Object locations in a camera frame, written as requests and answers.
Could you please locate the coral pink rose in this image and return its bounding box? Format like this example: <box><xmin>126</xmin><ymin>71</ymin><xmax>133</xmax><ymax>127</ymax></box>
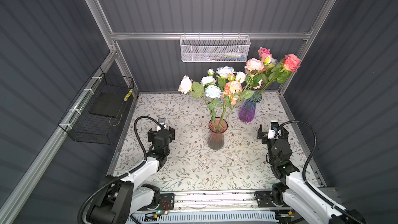
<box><xmin>257</xmin><ymin>53</ymin><xmax>302</xmax><ymax>97</ymax></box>

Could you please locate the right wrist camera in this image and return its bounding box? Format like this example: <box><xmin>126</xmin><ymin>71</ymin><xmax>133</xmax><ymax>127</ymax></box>
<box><xmin>267</xmin><ymin>121</ymin><xmax>279</xmax><ymax>140</ymax></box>

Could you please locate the white blue rose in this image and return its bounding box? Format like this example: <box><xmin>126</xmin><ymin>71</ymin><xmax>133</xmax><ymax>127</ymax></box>
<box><xmin>216</xmin><ymin>66</ymin><xmax>235</xmax><ymax>79</ymax></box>

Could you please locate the blue purple glass vase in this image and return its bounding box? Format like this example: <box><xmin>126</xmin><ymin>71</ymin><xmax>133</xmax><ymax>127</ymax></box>
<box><xmin>238</xmin><ymin>91</ymin><xmax>262</xmax><ymax>123</ymax></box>

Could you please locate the black wire side basket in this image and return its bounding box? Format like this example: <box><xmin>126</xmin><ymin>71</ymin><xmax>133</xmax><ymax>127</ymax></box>
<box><xmin>59</xmin><ymin>69</ymin><xmax>134</xmax><ymax>145</ymax></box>

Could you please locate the floral patterned table mat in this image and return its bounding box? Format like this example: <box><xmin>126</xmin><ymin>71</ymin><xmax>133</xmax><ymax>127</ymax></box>
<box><xmin>111</xmin><ymin>92</ymin><xmax>288</xmax><ymax>191</ymax></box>

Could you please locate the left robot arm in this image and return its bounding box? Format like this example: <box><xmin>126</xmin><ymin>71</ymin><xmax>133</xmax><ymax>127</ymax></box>
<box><xmin>80</xmin><ymin>127</ymin><xmax>175</xmax><ymax>224</ymax></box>

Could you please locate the pale pink rose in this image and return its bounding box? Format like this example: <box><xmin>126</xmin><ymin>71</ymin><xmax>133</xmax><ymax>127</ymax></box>
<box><xmin>178</xmin><ymin>75</ymin><xmax>218</xmax><ymax>131</ymax></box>

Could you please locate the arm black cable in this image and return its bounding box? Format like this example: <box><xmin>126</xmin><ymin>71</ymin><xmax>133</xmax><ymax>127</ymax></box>
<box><xmin>77</xmin><ymin>116</ymin><xmax>164</xmax><ymax>224</ymax></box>
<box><xmin>276</xmin><ymin>120</ymin><xmax>368</xmax><ymax>224</ymax></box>

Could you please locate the red glass vase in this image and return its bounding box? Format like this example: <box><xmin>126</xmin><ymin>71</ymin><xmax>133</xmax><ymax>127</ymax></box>
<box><xmin>207</xmin><ymin>117</ymin><xmax>229</xmax><ymax>150</ymax></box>

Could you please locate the white perforated cable tray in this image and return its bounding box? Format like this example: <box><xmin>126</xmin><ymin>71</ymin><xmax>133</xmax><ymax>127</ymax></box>
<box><xmin>127</xmin><ymin>211</ymin><xmax>279</xmax><ymax>224</ymax></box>

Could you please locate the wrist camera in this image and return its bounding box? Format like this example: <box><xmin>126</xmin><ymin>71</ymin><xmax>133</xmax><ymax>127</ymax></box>
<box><xmin>157</xmin><ymin>118</ymin><xmax>168</xmax><ymax>131</ymax></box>
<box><xmin>267</xmin><ymin>121</ymin><xmax>279</xmax><ymax>140</ymax></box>

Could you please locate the white wire wall basket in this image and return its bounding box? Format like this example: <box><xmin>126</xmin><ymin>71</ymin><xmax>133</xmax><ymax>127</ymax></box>
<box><xmin>179</xmin><ymin>35</ymin><xmax>251</xmax><ymax>63</ymax></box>

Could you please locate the yellow marker pen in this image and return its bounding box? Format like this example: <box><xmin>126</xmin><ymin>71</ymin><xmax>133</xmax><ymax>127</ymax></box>
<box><xmin>124</xmin><ymin>89</ymin><xmax>133</xmax><ymax>102</ymax></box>

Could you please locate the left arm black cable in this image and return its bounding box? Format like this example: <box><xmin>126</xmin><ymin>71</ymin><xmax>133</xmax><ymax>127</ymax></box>
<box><xmin>77</xmin><ymin>116</ymin><xmax>164</xmax><ymax>224</ymax></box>

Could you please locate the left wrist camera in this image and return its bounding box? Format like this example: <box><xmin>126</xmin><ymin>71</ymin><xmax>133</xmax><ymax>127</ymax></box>
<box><xmin>157</xmin><ymin>118</ymin><xmax>168</xmax><ymax>131</ymax></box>

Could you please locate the white peony flower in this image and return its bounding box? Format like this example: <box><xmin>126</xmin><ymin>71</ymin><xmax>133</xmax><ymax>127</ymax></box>
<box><xmin>201</xmin><ymin>68</ymin><xmax>226</xmax><ymax>132</ymax></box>

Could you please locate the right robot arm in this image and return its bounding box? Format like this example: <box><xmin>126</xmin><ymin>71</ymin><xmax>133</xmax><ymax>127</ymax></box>
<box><xmin>255</xmin><ymin>120</ymin><xmax>366</xmax><ymax>224</ymax></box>

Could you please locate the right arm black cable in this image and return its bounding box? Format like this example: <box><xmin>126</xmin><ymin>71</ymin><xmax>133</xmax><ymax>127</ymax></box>
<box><xmin>276</xmin><ymin>120</ymin><xmax>368</xmax><ymax>224</ymax></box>

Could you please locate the pink peony spray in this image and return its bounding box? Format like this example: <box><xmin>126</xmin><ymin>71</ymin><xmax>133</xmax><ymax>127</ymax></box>
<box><xmin>218</xmin><ymin>57</ymin><xmax>276</xmax><ymax>121</ymax></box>

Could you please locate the magenta pink rose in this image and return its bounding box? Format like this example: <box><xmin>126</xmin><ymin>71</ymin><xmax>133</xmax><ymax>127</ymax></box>
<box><xmin>258</xmin><ymin>47</ymin><xmax>272</xmax><ymax>60</ymax></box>

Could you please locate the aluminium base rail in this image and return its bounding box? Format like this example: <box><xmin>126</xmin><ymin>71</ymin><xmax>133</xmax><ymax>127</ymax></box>
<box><xmin>90</xmin><ymin>187</ymin><xmax>343</xmax><ymax>214</ymax></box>

